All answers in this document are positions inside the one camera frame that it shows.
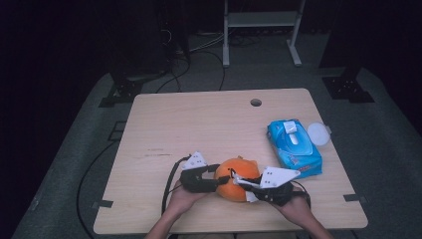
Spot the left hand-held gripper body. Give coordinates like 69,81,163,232
180,151,220,194

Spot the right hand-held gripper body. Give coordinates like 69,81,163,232
252,166,302,207

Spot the white wet wipe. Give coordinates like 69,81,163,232
232,172,261,203

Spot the orange plush toy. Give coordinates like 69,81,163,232
213,155,262,203

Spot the blue wet wipe pack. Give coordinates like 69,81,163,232
267,119,332,180

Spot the person's left hand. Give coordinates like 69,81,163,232
168,180,209,217

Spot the person's right hand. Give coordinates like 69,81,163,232
272,187,312,221

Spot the grey tape strip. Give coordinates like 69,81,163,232
92,199,114,209
342,193,368,204

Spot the black stand base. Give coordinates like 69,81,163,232
320,64,376,104
99,66,168,109

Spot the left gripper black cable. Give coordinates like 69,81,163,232
161,154,193,215

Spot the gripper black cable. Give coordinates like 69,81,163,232
292,180,313,209
161,154,193,215

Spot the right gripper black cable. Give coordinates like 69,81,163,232
292,180,313,209

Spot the long black floor cable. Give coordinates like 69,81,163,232
76,140,118,239

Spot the white metal stand frame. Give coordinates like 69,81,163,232
222,0,307,68

